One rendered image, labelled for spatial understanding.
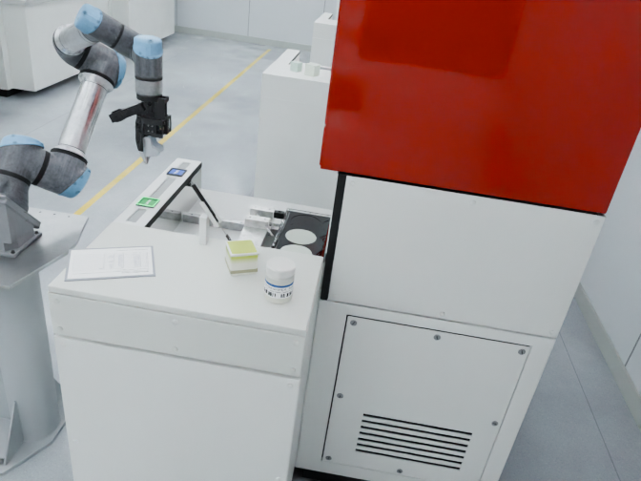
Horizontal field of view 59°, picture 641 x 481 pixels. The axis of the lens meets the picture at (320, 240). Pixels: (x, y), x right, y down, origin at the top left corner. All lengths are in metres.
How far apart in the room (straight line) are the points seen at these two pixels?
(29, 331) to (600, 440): 2.31
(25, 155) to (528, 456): 2.17
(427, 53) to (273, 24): 8.41
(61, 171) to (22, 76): 4.33
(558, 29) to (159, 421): 1.37
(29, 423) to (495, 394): 1.62
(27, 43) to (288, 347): 5.12
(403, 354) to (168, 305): 0.76
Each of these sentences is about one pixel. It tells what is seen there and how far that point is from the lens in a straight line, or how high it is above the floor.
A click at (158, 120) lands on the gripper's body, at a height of 1.24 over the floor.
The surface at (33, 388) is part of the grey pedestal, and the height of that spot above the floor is 0.27.
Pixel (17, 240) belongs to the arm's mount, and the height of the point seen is 0.86.
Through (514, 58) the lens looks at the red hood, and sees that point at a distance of 1.42.
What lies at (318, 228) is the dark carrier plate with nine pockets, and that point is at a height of 0.90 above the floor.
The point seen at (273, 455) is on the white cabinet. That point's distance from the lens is 1.61.
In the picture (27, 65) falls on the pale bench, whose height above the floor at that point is 0.32.
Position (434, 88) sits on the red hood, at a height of 1.47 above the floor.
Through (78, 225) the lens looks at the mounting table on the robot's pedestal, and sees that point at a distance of 2.03.
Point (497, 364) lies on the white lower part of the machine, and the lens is 1.81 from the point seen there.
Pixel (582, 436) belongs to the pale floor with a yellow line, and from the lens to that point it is 2.81.
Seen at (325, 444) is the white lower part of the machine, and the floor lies 0.23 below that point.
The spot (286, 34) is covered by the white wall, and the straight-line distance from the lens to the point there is 9.74.
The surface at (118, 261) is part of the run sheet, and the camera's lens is 1.53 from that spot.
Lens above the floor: 1.77
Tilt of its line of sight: 29 degrees down
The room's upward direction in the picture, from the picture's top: 8 degrees clockwise
